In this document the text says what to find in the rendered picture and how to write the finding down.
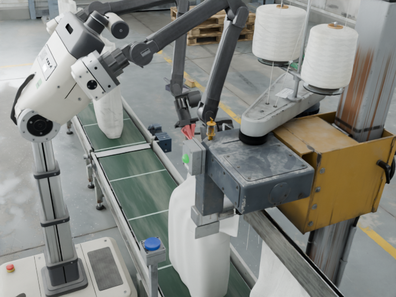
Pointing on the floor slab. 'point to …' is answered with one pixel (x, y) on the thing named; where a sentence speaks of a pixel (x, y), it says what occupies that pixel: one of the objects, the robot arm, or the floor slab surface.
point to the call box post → (153, 280)
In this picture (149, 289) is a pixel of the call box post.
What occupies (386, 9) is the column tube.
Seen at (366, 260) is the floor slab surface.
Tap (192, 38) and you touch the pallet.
